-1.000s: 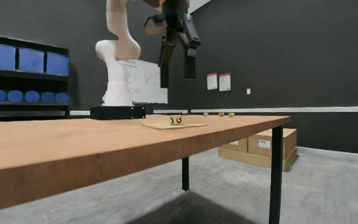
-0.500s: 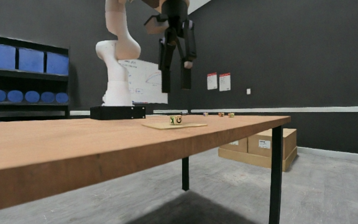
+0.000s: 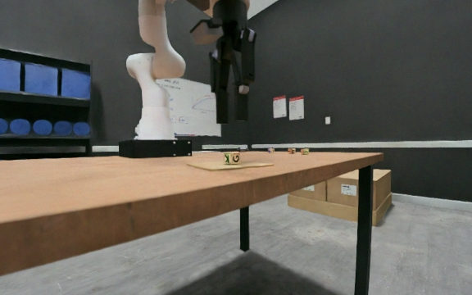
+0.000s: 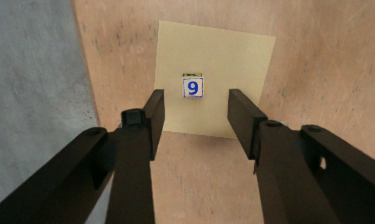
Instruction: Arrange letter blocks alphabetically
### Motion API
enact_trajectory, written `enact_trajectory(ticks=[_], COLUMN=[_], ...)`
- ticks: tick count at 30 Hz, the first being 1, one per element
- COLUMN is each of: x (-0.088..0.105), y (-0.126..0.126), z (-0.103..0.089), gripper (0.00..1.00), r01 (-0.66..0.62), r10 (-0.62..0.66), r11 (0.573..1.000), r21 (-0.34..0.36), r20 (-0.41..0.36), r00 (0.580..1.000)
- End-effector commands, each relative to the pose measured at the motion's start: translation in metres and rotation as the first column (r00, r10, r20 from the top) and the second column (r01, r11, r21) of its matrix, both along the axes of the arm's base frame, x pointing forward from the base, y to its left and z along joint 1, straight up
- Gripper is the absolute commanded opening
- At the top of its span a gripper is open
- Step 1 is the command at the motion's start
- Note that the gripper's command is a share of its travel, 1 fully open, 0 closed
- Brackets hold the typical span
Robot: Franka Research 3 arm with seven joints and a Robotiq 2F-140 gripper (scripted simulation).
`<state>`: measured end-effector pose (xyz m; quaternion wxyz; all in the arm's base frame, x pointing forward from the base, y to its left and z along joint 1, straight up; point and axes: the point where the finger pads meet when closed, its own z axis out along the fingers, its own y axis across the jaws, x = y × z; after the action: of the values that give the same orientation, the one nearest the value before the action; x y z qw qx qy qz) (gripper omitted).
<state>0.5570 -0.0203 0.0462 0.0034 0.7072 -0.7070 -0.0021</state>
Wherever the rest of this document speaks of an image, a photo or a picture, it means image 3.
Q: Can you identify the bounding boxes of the beige flat mat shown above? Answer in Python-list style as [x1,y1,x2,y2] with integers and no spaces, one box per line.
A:
[186,161,274,172]

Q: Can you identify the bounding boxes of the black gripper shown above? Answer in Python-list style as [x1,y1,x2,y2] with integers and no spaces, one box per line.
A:
[209,0,256,125]

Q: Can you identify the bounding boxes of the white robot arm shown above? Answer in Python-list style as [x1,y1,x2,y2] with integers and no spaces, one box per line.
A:
[126,0,225,139]

